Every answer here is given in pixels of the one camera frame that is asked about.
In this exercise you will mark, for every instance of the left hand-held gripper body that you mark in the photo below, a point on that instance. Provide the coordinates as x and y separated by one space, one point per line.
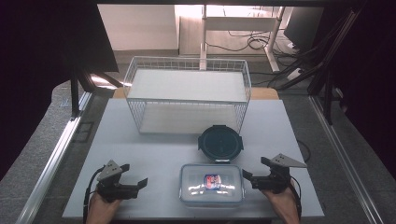
113 189

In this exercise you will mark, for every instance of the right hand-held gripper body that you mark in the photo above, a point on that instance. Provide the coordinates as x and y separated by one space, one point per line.
275 182

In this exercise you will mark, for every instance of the clear rectangular food container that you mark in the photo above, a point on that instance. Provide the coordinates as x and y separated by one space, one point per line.
211 185

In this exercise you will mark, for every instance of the dark round food container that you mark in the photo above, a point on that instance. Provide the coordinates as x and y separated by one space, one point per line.
220 143

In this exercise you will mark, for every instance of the person's left hand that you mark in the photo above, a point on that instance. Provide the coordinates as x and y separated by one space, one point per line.
101 210

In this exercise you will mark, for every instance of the person's right hand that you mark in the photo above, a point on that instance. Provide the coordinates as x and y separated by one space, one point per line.
285 205

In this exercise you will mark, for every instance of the wooden table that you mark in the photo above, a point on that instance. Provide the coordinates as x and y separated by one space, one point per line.
264 93

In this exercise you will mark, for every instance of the black metal stand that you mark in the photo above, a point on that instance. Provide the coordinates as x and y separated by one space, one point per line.
74 96
327 87

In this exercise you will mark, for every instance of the white power strip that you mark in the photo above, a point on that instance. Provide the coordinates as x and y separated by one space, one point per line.
294 74

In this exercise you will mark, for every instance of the dark curtain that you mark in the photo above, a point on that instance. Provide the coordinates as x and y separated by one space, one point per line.
37 62
373 77

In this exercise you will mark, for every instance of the aluminium frame rail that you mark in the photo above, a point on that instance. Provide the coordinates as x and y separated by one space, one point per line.
51 168
345 161

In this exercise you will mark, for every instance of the white desk frame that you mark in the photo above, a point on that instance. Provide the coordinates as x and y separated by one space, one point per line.
239 23

